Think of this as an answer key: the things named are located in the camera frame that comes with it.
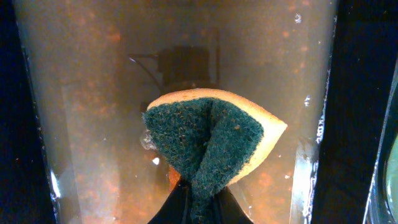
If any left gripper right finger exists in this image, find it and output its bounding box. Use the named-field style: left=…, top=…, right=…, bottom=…
left=214, top=187, right=253, bottom=224

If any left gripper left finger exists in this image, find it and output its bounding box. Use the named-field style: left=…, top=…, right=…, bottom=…
left=148, top=179, right=192, bottom=224

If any round black serving tray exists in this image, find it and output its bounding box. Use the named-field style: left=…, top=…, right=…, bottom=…
left=363, top=69, right=397, bottom=224

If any black rectangular water tray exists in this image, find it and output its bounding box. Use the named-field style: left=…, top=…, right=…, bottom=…
left=1, top=0, right=397, bottom=223

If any yellow green scrub sponge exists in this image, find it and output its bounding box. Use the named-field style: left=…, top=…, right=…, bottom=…
left=143, top=88, right=287, bottom=223

